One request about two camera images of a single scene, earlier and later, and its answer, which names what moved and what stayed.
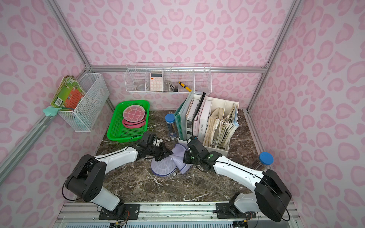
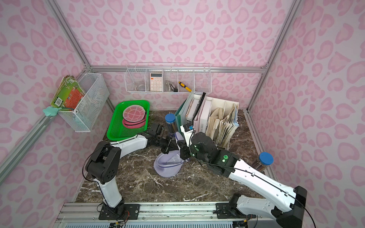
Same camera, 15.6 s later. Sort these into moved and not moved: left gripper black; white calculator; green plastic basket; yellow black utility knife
Moved: left gripper black
Not moved: yellow black utility knife; white calculator; green plastic basket
